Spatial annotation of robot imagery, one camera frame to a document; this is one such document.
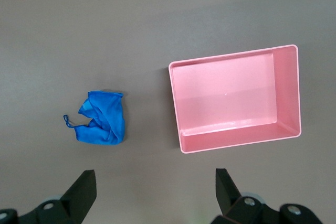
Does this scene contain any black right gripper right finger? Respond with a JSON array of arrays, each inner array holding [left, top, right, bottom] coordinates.
[[214, 168, 325, 224]]

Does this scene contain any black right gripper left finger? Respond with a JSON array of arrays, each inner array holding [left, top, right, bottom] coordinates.
[[0, 169, 97, 224]]

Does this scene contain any blue cloth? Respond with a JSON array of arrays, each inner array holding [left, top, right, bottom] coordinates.
[[63, 90, 126, 146]]

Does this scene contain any pink plastic box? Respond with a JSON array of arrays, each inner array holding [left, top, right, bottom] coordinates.
[[168, 44, 302, 155]]

